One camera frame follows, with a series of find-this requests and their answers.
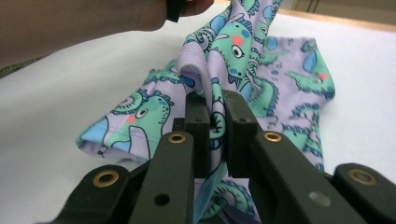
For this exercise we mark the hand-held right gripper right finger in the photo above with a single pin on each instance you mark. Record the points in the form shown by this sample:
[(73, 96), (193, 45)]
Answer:
[(286, 177)]

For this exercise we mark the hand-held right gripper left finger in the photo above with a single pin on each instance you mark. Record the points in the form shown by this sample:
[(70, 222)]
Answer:
[(174, 174)]

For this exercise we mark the purple seahorse print baby suit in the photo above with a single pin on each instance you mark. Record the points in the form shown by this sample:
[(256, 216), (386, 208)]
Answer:
[(243, 62)]

